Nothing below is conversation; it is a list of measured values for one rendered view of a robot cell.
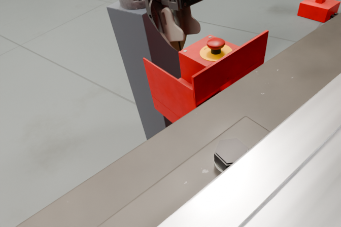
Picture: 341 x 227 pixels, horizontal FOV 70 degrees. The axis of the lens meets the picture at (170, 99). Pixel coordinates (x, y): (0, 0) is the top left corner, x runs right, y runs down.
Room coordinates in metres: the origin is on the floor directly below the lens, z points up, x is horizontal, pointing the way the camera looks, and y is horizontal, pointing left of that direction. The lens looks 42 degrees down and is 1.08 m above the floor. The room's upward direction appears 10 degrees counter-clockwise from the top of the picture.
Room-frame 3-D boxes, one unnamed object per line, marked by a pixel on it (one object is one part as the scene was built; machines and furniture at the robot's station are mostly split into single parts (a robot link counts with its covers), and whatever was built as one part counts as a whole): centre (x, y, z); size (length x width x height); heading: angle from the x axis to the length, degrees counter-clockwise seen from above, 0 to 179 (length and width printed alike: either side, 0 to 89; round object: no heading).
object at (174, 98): (0.43, -0.08, 0.75); 0.20 x 0.16 x 0.18; 122
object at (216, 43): (0.47, -0.12, 0.79); 0.04 x 0.04 x 0.04
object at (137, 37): (0.88, 0.04, 0.39); 0.18 x 0.18 x 0.78; 45
